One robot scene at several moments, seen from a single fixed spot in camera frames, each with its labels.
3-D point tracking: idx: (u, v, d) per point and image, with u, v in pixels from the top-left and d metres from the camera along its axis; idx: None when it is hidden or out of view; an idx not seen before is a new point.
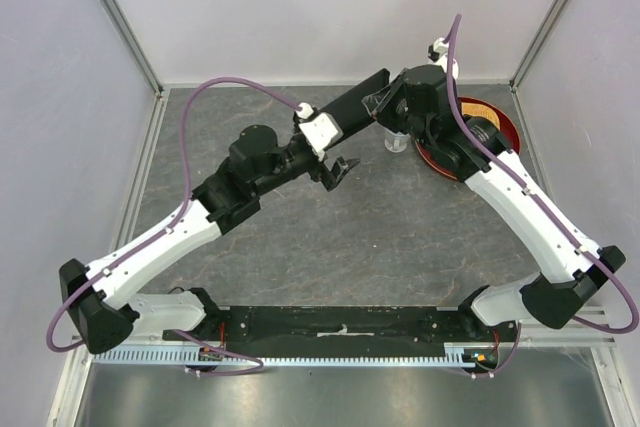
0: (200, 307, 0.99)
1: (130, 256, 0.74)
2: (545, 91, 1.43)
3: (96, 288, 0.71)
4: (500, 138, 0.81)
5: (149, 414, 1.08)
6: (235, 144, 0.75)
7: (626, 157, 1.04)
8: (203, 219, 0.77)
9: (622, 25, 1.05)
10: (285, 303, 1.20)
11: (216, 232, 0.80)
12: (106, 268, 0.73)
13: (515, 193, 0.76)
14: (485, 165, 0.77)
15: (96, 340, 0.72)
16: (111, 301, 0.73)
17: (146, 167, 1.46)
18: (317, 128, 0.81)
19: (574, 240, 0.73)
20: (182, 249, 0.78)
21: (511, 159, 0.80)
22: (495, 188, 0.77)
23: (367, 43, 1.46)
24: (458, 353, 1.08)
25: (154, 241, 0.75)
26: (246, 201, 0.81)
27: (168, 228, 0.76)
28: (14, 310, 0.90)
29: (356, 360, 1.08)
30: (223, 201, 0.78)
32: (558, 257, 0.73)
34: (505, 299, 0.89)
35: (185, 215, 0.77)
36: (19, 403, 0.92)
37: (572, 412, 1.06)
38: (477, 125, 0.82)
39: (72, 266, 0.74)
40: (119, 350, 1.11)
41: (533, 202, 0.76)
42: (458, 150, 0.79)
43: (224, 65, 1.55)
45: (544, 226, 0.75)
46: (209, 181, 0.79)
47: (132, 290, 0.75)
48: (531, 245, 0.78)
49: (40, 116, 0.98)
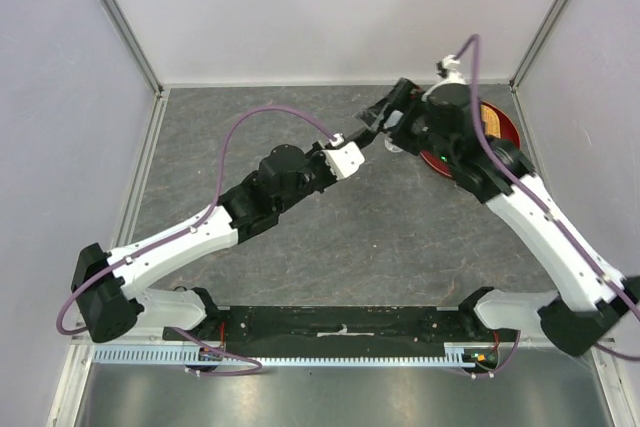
0: (202, 308, 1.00)
1: (152, 248, 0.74)
2: (545, 91, 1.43)
3: (117, 274, 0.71)
4: (523, 161, 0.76)
5: (150, 414, 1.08)
6: (267, 159, 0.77)
7: (626, 156, 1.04)
8: (226, 225, 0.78)
9: (623, 24, 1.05)
10: (285, 303, 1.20)
11: (234, 240, 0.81)
12: (129, 255, 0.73)
13: (538, 217, 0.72)
14: (509, 188, 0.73)
15: (101, 329, 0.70)
16: (127, 289, 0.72)
17: (146, 167, 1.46)
18: (345, 157, 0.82)
19: (597, 269, 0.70)
20: (200, 250, 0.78)
21: (536, 182, 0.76)
22: (518, 210, 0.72)
23: (367, 43, 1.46)
24: (458, 353, 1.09)
25: (177, 238, 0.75)
26: (266, 213, 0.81)
27: (192, 228, 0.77)
28: (14, 309, 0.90)
29: (356, 360, 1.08)
30: (246, 212, 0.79)
32: (581, 285, 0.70)
34: (520, 311, 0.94)
35: (209, 217, 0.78)
36: (19, 405, 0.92)
37: (573, 412, 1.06)
38: (501, 147, 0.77)
39: (92, 250, 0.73)
40: (120, 350, 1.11)
41: (556, 228, 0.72)
42: (480, 172, 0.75)
43: (224, 64, 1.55)
45: (568, 254, 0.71)
46: (234, 189, 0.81)
47: (146, 284, 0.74)
48: (551, 272, 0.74)
49: (41, 115, 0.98)
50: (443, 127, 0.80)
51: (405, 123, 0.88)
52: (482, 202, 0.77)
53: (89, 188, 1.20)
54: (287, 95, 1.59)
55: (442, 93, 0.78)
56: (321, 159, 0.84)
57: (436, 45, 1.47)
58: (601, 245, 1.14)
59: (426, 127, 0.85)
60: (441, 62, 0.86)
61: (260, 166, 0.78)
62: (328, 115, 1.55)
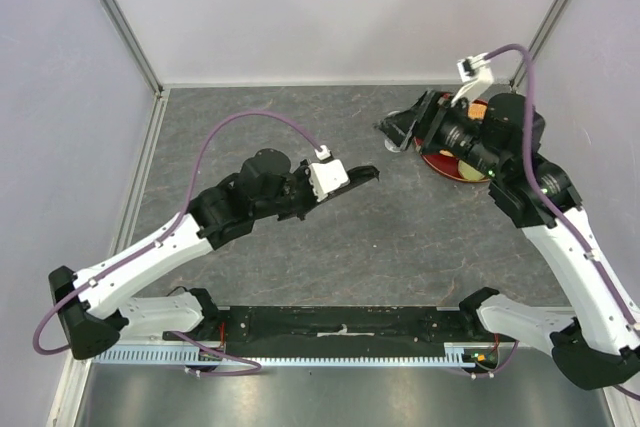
0: (196, 311, 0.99)
1: (118, 268, 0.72)
2: (545, 92, 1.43)
3: (81, 299, 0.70)
4: (570, 191, 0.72)
5: (150, 414, 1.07)
6: (249, 162, 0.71)
7: (626, 157, 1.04)
8: (192, 234, 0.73)
9: (623, 25, 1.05)
10: (285, 302, 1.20)
11: (208, 247, 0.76)
12: (92, 278, 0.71)
13: (577, 254, 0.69)
14: (552, 219, 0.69)
15: (82, 347, 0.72)
16: (97, 311, 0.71)
17: (146, 167, 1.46)
18: (330, 172, 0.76)
19: (628, 315, 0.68)
20: (171, 262, 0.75)
21: (581, 216, 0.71)
22: (557, 245, 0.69)
23: (367, 43, 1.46)
24: (458, 353, 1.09)
25: (142, 254, 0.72)
26: (242, 219, 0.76)
27: (157, 242, 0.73)
28: (14, 309, 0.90)
29: (356, 360, 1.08)
30: (217, 218, 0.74)
32: (608, 329, 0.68)
34: (525, 326, 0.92)
35: (177, 229, 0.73)
36: (19, 405, 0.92)
37: (573, 412, 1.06)
38: (548, 171, 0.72)
39: (60, 272, 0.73)
40: (119, 350, 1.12)
41: (594, 268, 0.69)
42: (523, 197, 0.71)
43: (224, 64, 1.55)
45: (601, 297, 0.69)
46: (206, 192, 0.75)
47: (118, 301, 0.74)
48: (577, 309, 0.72)
49: (41, 115, 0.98)
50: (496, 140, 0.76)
51: (439, 132, 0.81)
52: (517, 226, 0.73)
53: (89, 188, 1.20)
54: (287, 95, 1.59)
55: (503, 108, 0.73)
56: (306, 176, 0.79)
57: (436, 45, 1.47)
58: (601, 245, 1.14)
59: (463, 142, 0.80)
60: (470, 62, 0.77)
61: (242, 168, 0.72)
62: (328, 115, 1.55)
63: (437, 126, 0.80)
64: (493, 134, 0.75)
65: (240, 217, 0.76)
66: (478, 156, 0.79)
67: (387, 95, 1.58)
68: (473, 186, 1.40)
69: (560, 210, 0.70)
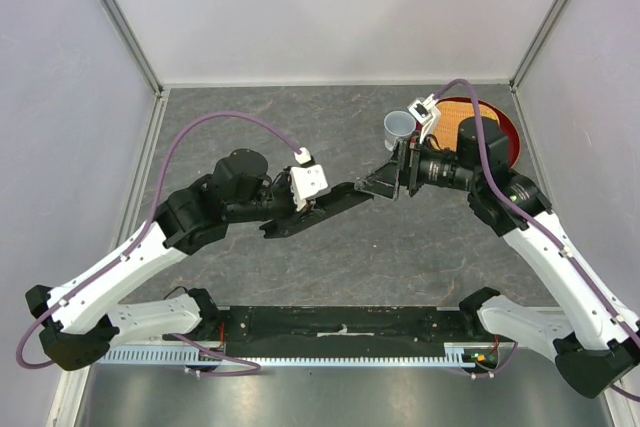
0: (196, 313, 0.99)
1: (87, 286, 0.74)
2: (545, 92, 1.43)
3: (54, 319, 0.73)
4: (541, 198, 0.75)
5: (149, 414, 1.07)
6: (223, 162, 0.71)
7: (627, 157, 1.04)
8: (159, 245, 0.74)
9: (623, 24, 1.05)
10: (285, 302, 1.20)
11: (181, 253, 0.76)
12: (63, 298, 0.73)
13: (550, 252, 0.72)
14: (523, 224, 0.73)
15: (70, 361, 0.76)
16: (73, 329, 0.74)
17: (146, 167, 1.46)
18: (309, 180, 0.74)
19: (610, 308, 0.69)
20: (142, 274, 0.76)
21: (553, 219, 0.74)
22: (531, 244, 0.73)
23: (367, 42, 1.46)
24: (458, 353, 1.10)
25: (109, 270, 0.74)
26: (211, 224, 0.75)
27: (123, 256, 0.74)
28: (13, 309, 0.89)
29: (356, 360, 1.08)
30: (184, 223, 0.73)
32: (593, 324, 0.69)
34: (527, 330, 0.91)
35: (142, 240, 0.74)
36: (19, 405, 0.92)
37: (573, 412, 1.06)
38: (519, 183, 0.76)
39: (36, 291, 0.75)
40: (120, 350, 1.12)
41: (570, 265, 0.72)
42: (497, 206, 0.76)
43: (224, 64, 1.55)
45: (581, 292, 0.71)
46: (177, 196, 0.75)
47: (96, 315, 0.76)
48: (566, 308, 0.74)
49: (41, 115, 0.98)
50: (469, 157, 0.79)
51: (420, 168, 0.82)
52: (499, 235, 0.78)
53: (89, 188, 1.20)
54: (287, 95, 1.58)
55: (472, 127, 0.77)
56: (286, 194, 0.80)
57: (436, 45, 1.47)
58: (602, 244, 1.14)
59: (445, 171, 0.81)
60: (422, 104, 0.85)
61: (216, 168, 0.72)
62: (328, 115, 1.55)
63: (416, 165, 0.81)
64: (467, 153, 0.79)
65: (207, 222, 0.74)
66: (463, 180, 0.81)
67: (387, 95, 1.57)
68: None
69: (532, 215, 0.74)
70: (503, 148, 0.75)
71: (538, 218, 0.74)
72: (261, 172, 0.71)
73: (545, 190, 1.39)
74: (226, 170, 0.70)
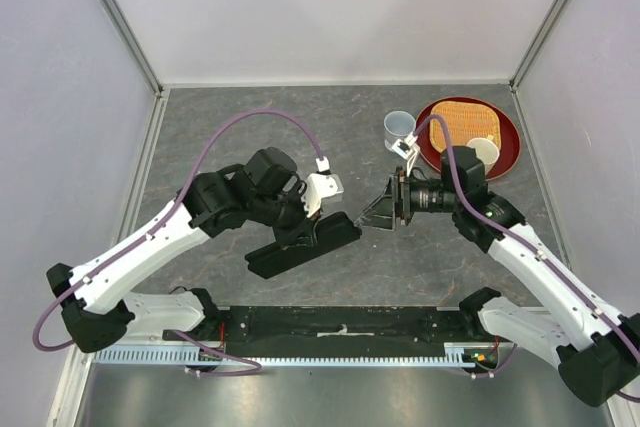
0: (200, 310, 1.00)
1: (110, 264, 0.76)
2: (545, 92, 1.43)
3: (78, 296, 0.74)
4: (515, 212, 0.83)
5: (149, 414, 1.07)
6: (262, 153, 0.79)
7: (627, 157, 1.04)
8: (184, 225, 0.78)
9: (623, 25, 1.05)
10: (285, 302, 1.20)
11: (203, 235, 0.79)
12: (87, 276, 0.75)
13: (527, 258, 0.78)
14: (500, 235, 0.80)
15: (88, 342, 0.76)
16: (95, 308, 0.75)
17: (146, 167, 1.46)
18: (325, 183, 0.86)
19: (589, 302, 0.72)
20: (163, 254, 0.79)
21: (525, 229, 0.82)
22: (509, 253, 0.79)
23: (367, 42, 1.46)
24: (458, 353, 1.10)
25: (135, 247, 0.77)
26: (234, 207, 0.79)
27: (149, 235, 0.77)
28: (13, 309, 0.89)
29: (356, 359, 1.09)
30: (209, 205, 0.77)
32: (575, 320, 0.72)
34: (529, 334, 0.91)
35: (167, 221, 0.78)
36: (19, 404, 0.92)
37: (573, 412, 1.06)
38: (495, 202, 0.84)
39: (58, 270, 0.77)
40: (119, 350, 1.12)
41: (547, 267, 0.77)
42: (478, 224, 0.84)
43: (224, 64, 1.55)
45: (560, 291, 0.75)
46: (210, 180, 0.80)
47: (116, 297, 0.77)
48: (552, 310, 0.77)
49: (41, 115, 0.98)
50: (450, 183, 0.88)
51: (410, 199, 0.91)
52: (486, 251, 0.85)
53: (88, 188, 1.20)
54: (287, 95, 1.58)
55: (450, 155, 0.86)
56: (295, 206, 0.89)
57: (435, 45, 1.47)
58: (602, 244, 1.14)
59: (435, 199, 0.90)
60: (404, 142, 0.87)
61: (253, 158, 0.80)
62: (328, 115, 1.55)
63: (407, 197, 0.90)
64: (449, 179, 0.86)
65: (231, 204, 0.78)
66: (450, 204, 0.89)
67: (387, 95, 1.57)
68: None
69: (508, 228, 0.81)
70: (479, 172, 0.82)
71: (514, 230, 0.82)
72: (292, 165, 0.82)
73: (545, 190, 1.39)
74: (262, 158, 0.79)
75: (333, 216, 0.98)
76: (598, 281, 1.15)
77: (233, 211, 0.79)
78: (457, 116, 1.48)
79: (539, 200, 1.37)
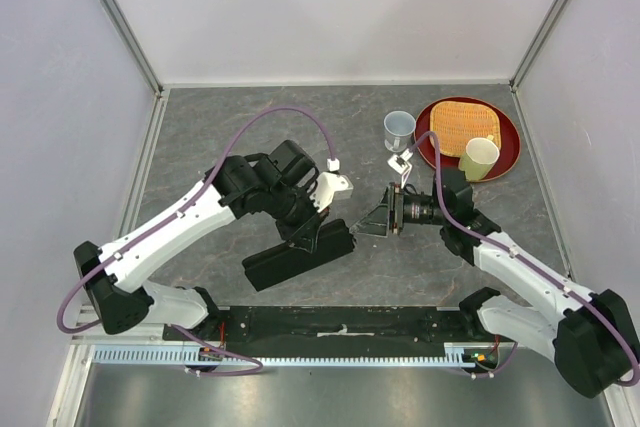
0: (204, 307, 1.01)
1: (139, 241, 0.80)
2: (545, 91, 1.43)
3: (107, 272, 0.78)
4: (492, 223, 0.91)
5: (150, 415, 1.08)
6: (287, 145, 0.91)
7: (627, 156, 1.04)
8: (214, 204, 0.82)
9: (623, 25, 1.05)
10: (285, 302, 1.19)
11: (230, 215, 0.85)
12: (117, 251, 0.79)
13: (502, 257, 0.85)
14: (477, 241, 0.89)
15: (114, 319, 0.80)
16: (124, 285, 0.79)
17: (146, 166, 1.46)
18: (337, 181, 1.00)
19: (559, 284, 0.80)
20: (192, 233, 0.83)
21: (501, 236, 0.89)
22: (486, 255, 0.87)
23: (366, 42, 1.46)
24: (459, 353, 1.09)
25: (165, 225, 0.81)
26: (261, 187, 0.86)
27: (179, 213, 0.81)
28: (13, 308, 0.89)
29: (356, 359, 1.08)
30: (237, 185, 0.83)
32: (548, 301, 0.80)
34: (526, 330, 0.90)
35: (196, 201, 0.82)
36: (20, 404, 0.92)
37: (573, 413, 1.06)
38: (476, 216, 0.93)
39: (85, 247, 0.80)
40: (119, 350, 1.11)
41: (521, 261, 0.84)
42: (461, 239, 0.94)
43: (224, 64, 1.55)
45: (534, 279, 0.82)
46: (237, 164, 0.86)
47: (144, 274, 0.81)
48: (529, 298, 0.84)
49: (41, 115, 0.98)
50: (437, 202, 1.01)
51: (404, 211, 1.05)
52: (473, 265, 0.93)
53: (88, 188, 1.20)
54: (287, 95, 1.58)
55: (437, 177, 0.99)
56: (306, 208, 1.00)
57: (435, 44, 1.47)
58: (602, 244, 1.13)
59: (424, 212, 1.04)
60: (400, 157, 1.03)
61: (278, 149, 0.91)
62: (328, 115, 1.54)
63: (400, 208, 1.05)
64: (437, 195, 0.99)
65: (259, 184, 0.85)
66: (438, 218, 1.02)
67: (387, 95, 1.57)
68: (473, 186, 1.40)
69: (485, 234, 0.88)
70: (468, 194, 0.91)
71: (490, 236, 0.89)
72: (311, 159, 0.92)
73: (545, 190, 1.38)
74: (287, 148, 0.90)
75: (334, 223, 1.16)
76: (598, 281, 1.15)
77: (260, 192, 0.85)
78: (456, 116, 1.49)
79: (539, 200, 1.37)
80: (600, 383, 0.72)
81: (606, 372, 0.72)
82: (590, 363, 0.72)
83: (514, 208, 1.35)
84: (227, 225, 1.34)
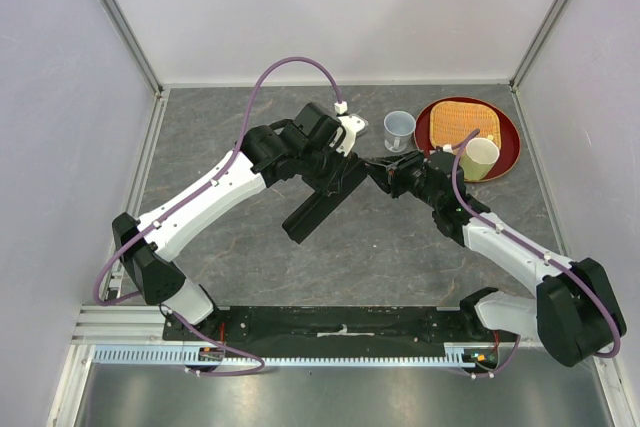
0: (211, 303, 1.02)
1: (176, 211, 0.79)
2: (544, 92, 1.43)
3: (148, 240, 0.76)
4: (479, 204, 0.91)
5: (149, 414, 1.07)
6: (309, 107, 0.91)
7: (627, 155, 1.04)
8: (246, 172, 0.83)
9: (623, 25, 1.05)
10: (285, 302, 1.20)
11: (262, 183, 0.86)
12: (156, 220, 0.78)
13: (489, 233, 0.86)
14: (467, 220, 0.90)
15: (152, 290, 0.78)
16: (163, 253, 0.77)
17: (146, 167, 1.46)
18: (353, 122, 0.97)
19: (539, 252, 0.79)
20: (226, 203, 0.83)
21: (490, 216, 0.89)
22: (475, 232, 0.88)
23: (366, 42, 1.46)
24: (458, 353, 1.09)
25: (202, 193, 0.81)
26: (289, 154, 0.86)
27: (214, 181, 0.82)
28: (14, 307, 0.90)
29: (356, 360, 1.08)
30: (267, 153, 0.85)
32: (529, 270, 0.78)
34: (515, 313, 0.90)
35: (229, 169, 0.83)
36: (19, 404, 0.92)
37: (573, 412, 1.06)
38: (470, 197, 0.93)
39: (122, 218, 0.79)
40: (120, 350, 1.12)
41: (507, 237, 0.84)
42: (451, 222, 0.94)
43: (224, 65, 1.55)
45: (519, 250, 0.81)
46: (258, 133, 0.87)
47: (180, 244, 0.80)
48: (514, 272, 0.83)
49: (41, 115, 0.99)
50: (432, 185, 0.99)
51: (406, 170, 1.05)
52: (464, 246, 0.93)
53: (88, 188, 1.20)
54: (287, 95, 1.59)
55: (438, 160, 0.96)
56: (337, 161, 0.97)
57: (435, 45, 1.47)
58: (602, 243, 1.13)
59: (419, 181, 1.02)
60: None
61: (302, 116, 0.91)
62: None
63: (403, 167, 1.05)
64: (430, 178, 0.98)
65: (287, 151, 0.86)
66: (428, 197, 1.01)
67: (387, 95, 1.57)
68: (473, 186, 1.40)
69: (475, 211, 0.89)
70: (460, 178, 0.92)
71: (483, 215, 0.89)
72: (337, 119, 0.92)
73: (545, 189, 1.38)
74: (312, 111, 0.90)
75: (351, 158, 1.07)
76: None
77: (289, 159, 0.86)
78: (456, 116, 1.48)
79: (540, 200, 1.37)
80: (581, 352, 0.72)
81: (585, 340, 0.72)
82: (569, 330, 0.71)
83: (515, 208, 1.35)
84: (227, 225, 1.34)
